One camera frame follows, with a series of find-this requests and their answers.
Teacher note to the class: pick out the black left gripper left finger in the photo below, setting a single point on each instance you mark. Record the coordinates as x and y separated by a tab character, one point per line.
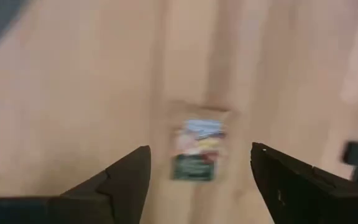
120	193

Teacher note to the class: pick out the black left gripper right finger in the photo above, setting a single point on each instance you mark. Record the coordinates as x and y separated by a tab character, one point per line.
291	193

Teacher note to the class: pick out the beige tea packet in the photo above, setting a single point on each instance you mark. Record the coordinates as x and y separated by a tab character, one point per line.
197	146

